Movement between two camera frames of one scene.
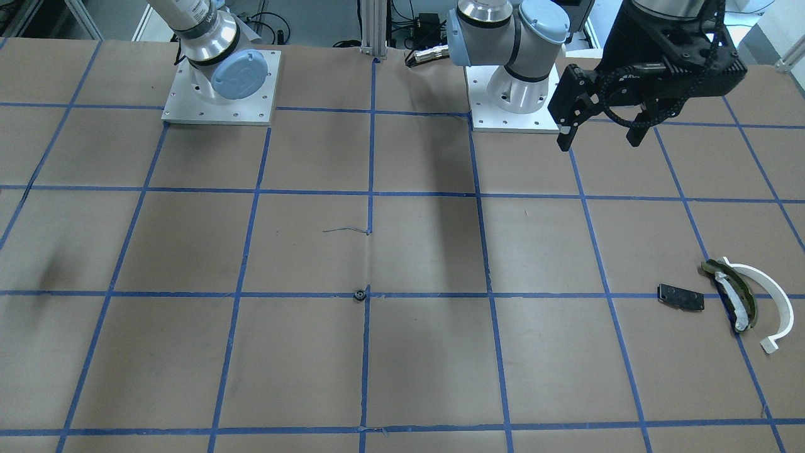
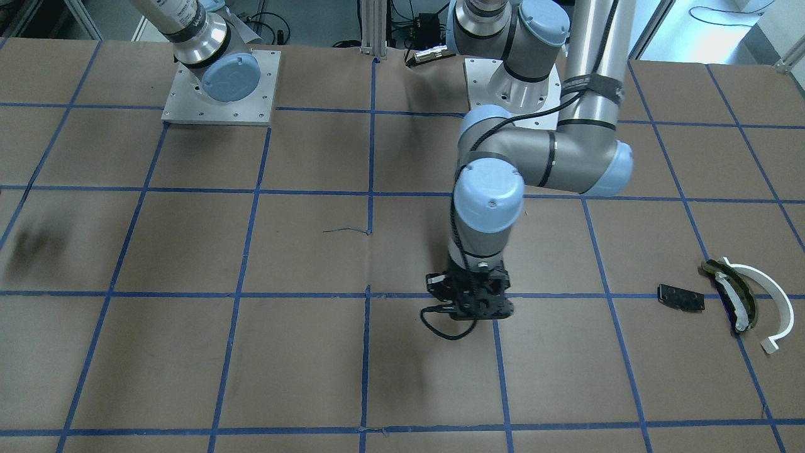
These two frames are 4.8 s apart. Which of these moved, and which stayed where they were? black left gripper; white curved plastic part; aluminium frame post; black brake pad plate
Moved: black left gripper
Stayed: black brake pad plate; aluminium frame post; white curved plastic part
